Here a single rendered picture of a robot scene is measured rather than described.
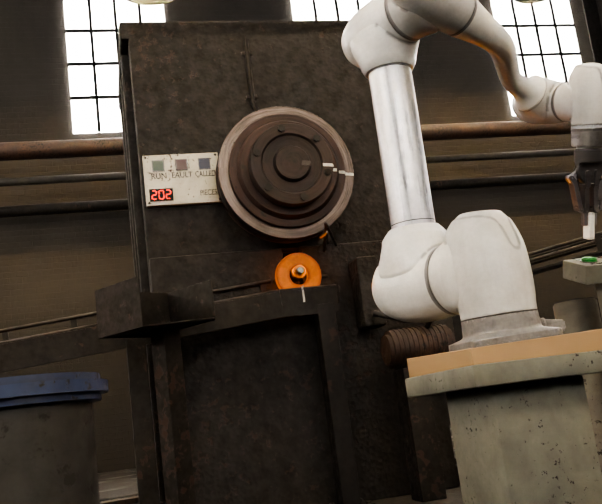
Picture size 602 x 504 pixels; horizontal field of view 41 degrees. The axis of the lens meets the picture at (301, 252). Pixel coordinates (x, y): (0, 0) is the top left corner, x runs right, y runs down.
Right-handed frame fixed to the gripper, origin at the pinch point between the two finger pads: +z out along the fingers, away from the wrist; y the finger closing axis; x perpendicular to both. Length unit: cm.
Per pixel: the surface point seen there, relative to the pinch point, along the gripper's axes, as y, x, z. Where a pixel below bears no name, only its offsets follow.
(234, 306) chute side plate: 84, -67, 27
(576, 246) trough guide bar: -16.6, -31.2, 10.9
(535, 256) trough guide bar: -9.5, -43.0, 15.1
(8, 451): 142, 44, 24
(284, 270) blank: 66, -73, 18
